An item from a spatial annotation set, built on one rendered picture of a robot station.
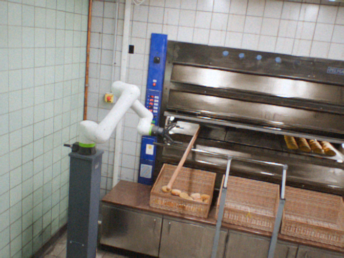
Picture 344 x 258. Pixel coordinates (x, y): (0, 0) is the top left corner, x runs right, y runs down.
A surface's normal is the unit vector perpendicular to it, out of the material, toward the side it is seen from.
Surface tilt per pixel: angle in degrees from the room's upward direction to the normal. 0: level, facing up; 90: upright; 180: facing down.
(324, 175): 70
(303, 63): 90
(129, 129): 90
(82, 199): 90
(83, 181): 90
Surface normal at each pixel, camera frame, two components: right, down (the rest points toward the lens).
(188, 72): -0.15, -0.14
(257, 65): -0.22, 0.23
